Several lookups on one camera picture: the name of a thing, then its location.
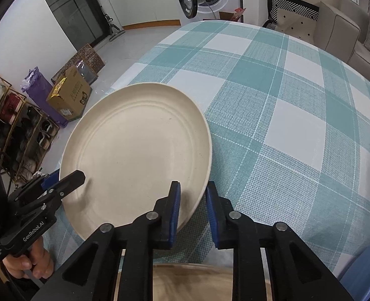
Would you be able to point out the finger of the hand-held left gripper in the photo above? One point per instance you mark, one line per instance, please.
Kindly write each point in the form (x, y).
(50, 178)
(69, 182)

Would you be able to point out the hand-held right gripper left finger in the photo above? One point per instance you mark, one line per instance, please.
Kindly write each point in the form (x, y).
(175, 213)

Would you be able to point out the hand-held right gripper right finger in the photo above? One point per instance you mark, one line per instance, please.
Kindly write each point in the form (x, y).
(212, 222)

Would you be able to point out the cream round plate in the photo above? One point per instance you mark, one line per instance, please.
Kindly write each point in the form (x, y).
(134, 150)
(191, 283)

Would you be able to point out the person's left hand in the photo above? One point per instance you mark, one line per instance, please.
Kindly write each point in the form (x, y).
(19, 265)

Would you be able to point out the wooden shoe rack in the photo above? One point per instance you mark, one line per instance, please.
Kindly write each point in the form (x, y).
(12, 113)

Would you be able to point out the open cardboard box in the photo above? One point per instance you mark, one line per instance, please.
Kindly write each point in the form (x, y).
(69, 100)

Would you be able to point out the purple plastic bag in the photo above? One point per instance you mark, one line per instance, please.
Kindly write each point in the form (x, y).
(37, 87)

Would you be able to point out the stick vacuum cleaner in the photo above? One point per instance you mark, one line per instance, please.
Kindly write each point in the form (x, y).
(117, 34)

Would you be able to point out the blue plastic object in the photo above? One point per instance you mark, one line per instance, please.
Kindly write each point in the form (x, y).
(363, 279)

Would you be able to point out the black glass door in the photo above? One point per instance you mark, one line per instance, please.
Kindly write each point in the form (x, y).
(69, 9)

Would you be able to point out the white lower kitchen cabinets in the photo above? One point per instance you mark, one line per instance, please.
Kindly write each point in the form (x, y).
(147, 3)

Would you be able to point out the red gift box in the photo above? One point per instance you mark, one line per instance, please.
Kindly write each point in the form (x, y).
(235, 15)

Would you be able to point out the grey sofa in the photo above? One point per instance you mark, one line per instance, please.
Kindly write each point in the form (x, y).
(335, 31)

